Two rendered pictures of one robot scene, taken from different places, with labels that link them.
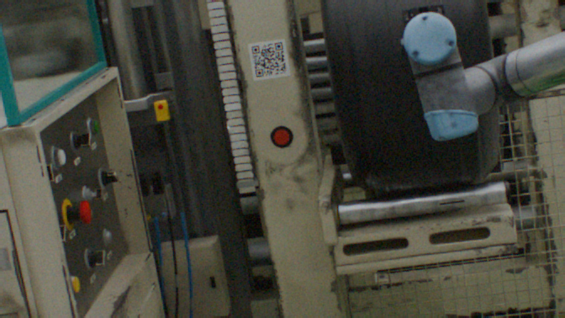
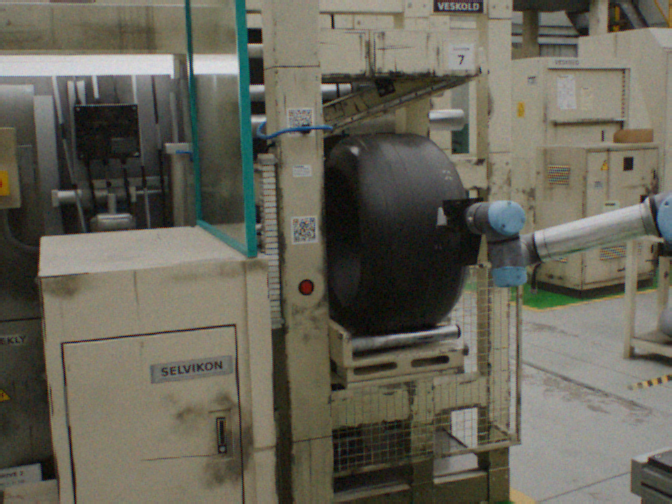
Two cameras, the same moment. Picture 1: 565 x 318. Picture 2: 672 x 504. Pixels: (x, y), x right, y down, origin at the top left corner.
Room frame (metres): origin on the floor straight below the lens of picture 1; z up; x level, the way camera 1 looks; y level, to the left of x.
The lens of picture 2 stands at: (0.23, 0.88, 1.51)
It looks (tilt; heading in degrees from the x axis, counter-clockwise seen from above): 9 degrees down; 334
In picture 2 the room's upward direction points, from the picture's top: 2 degrees counter-clockwise
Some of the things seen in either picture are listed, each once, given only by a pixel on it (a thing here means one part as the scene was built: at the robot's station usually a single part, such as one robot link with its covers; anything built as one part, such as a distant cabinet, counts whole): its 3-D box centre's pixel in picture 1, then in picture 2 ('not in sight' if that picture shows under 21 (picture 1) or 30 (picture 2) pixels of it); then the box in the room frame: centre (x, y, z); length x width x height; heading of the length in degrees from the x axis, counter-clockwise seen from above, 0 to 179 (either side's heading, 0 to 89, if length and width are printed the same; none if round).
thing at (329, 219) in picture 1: (332, 196); (325, 333); (2.35, -0.09, 0.90); 0.40 x 0.03 x 0.10; 173
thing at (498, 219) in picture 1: (422, 234); (401, 360); (2.19, -0.25, 0.84); 0.36 x 0.09 x 0.06; 83
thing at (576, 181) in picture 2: not in sight; (597, 217); (5.62, -4.20, 0.62); 0.91 x 0.58 x 1.25; 94
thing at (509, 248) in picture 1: (422, 231); (382, 360); (2.33, -0.27, 0.80); 0.37 x 0.36 x 0.02; 173
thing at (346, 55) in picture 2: not in sight; (378, 56); (2.61, -0.43, 1.71); 0.61 x 0.25 x 0.15; 83
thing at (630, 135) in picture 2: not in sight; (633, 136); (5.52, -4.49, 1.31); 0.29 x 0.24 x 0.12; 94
